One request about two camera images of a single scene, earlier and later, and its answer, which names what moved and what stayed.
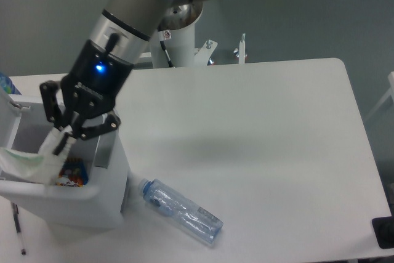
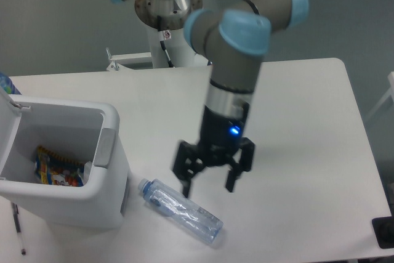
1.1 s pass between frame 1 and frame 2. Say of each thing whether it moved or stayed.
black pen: stayed
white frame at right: stayed
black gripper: moved
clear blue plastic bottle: stayed
